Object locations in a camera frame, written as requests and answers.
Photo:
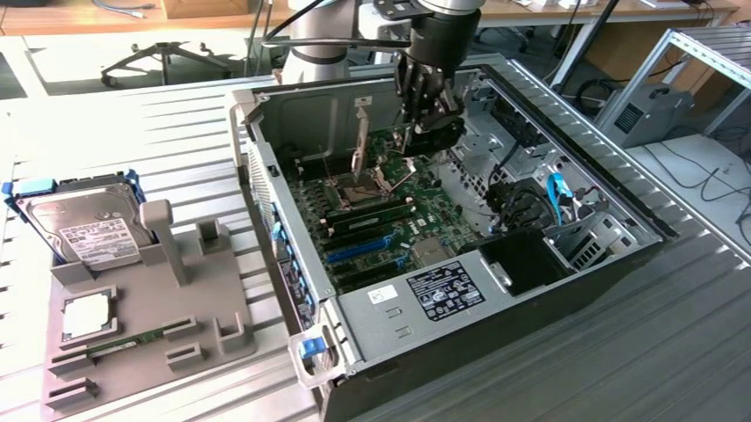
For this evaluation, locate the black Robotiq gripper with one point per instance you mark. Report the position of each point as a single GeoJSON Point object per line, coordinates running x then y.
{"type": "Point", "coordinates": [443, 44]}

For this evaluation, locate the black graphics card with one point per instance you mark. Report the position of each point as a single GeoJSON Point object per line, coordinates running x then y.
{"type": "Point", "coordinates": [437, 138]}

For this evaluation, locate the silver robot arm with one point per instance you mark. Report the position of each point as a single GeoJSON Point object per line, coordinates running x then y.
{"type": "Point", "coordinates": [317, 26]}

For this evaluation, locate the black office chair base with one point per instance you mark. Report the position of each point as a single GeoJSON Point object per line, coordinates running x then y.
{"type": "Point", "coordinates": [165, 53]}
{"type": "Point", "coordinates": [510, 35]}

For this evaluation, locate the metal disk bay cage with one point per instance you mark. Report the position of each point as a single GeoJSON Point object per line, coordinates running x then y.
{"type": "Point", "coordinates": [499, 145]}

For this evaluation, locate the metal socket cover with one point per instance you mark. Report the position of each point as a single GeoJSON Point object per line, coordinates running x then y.
{"type": "Point", "coordinates": [405, 169]}

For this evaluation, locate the wooden desk with white legs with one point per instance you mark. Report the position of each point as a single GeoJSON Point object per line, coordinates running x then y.
{"type": "Point", "coordinates": [634, 48]}

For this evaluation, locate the thin metal locking lever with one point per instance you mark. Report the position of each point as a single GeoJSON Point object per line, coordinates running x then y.
{"type": "Point", "coordinates": [327, 163]}

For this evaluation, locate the CPU socket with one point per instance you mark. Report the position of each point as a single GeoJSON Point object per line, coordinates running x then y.
{"type": "Point", "coordinates": [361, 193]}

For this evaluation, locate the green motherboard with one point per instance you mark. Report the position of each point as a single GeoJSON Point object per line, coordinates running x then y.
{"type": "Point", "coordinates": [434, 211]}

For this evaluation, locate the grey control box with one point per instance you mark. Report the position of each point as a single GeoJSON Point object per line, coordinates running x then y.
{"type": "Point", "coordinates": [652, 118]}

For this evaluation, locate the installed RAM stick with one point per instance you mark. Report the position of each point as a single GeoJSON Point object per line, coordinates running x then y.
{"type": "Point", "coordinates": [370, 217]}

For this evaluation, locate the silver chipset heatsink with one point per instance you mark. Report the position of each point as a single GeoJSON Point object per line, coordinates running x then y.
{"type": "Point", "coordinates": [433, 252]}

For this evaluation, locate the blue expansion slot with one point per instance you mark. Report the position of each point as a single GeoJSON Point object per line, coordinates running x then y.
{"type": "Point", "coordinates": [358, 249]}

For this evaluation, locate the grey power supply unit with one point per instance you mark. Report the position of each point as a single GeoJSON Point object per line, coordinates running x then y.
{"type": "Point", "coordinates": [375, 325]}

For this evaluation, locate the open black PC case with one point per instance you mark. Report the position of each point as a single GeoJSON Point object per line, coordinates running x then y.
{"type": "Point", "coordinates": [470, 360]}

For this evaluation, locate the hard disk in blue caddy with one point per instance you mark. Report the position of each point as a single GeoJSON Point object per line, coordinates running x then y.
{"type": "Point", "coordinates": [89, 220]}

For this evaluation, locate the blue case latch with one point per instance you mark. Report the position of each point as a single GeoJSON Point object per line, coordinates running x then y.
{"type": "Point", "coordinates": [311, 347]}

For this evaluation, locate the grey parts rack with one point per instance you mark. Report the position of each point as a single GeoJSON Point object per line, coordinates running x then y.
{"type": "Point", "coordinates": [153, 307]}

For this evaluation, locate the silver CPU chip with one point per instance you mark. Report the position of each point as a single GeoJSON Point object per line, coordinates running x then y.
{"type": "Point", "coordinates": [89, 314]}

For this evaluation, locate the green loose RAM stick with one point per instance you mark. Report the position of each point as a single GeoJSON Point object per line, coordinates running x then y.
{"type": "Point", "coordinates": [126, 344]}

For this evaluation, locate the aluminium frame shelf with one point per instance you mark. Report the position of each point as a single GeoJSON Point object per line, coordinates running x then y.
{"type": "Point", "coordinates": [705, 48]}

